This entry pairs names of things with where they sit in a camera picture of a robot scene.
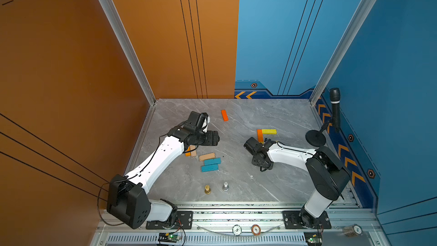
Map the tan wooden block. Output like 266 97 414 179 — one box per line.
199 153 216 161

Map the yellow block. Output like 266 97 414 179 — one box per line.
261 129 277 135

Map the amber orange block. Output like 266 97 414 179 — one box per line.
185 148 191 157

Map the pale cream wooden block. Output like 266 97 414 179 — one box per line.
190 145 198 157

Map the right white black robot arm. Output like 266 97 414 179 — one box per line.
244 137 352 228

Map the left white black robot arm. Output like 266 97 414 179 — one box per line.
107 111 220 229

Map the upper teal block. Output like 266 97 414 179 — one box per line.
204 158 221 166

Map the teal block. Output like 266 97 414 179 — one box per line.
204 158 221 166
201 164 219 173

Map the lower teal block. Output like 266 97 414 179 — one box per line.
201 164 219 173

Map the silver weight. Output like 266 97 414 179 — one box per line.
223 182 229 191

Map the brass weight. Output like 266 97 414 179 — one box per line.
204 184 211 195

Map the copper round dial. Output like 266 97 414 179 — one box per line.
251 224 261 236

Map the white round dial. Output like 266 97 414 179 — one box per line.
232 224 242 236

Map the right green circuit board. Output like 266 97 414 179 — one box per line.
304 232 323 246

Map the green circuit board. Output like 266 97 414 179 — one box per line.
157 232 182 246
304 232 323 246

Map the black microphone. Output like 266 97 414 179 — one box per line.
330 88 341 133

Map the left green circuit board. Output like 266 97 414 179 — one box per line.
157 232 182 246

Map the tape roll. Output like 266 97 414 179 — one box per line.
343 224 363 238

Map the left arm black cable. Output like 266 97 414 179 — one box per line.
97 122 192 227

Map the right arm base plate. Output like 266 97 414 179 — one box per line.
282 210 332 230

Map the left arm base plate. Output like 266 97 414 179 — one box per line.
146 211 193 230

